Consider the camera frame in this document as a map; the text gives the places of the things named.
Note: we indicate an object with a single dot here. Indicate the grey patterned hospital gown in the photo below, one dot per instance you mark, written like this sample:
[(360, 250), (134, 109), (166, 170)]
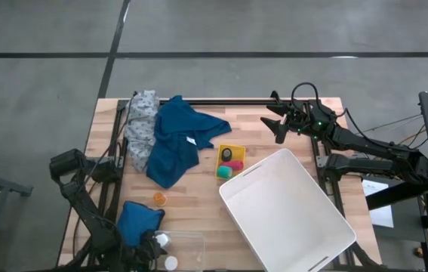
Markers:
[(142, 128)]

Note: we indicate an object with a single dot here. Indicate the orange pill bottle white cap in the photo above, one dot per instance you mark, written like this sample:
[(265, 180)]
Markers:
[(163, 240), (171, 263)]

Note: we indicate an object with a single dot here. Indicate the blue scrub garment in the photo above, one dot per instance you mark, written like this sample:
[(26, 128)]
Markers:
[(176, 143)]

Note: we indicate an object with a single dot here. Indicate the white paper sheet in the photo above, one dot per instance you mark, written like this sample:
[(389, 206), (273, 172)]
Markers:
[(381, 211)]

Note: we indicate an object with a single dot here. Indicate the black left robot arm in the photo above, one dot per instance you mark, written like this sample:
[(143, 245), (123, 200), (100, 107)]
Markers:
[(85, 204)]

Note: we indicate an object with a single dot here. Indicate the black tape roll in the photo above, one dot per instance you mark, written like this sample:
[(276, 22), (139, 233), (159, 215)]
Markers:
[(226, 154)]

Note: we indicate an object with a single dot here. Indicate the beige round object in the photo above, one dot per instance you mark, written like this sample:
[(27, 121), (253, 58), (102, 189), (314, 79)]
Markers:
[(160, 199)]

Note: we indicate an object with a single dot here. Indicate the clear plastic storage bin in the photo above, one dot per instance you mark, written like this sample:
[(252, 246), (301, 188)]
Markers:
[(191, 249)]

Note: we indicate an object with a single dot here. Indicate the small yellow plastic basket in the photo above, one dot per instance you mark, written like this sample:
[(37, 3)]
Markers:
[(240, 151)]

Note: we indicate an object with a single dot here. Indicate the red bandage roll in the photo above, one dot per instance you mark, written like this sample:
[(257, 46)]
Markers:
[(234, 165)]

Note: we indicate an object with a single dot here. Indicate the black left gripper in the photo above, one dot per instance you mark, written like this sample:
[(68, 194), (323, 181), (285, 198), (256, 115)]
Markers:
[(138, 249)]

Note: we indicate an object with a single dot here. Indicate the teal bandage roll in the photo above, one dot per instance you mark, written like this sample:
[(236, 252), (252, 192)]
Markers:
[(224, 172)]

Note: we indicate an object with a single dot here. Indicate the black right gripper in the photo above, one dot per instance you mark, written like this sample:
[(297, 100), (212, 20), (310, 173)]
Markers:
[(304, 119)]

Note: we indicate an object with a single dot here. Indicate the large white perforated basket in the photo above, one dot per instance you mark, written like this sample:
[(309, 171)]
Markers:
[(285, 211)]

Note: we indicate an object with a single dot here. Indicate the blue fabric pouch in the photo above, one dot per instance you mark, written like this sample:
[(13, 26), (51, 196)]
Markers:
[(136, 221)]

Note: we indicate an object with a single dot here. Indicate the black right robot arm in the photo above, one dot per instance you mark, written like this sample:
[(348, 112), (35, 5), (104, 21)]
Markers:
[(368, 145)]

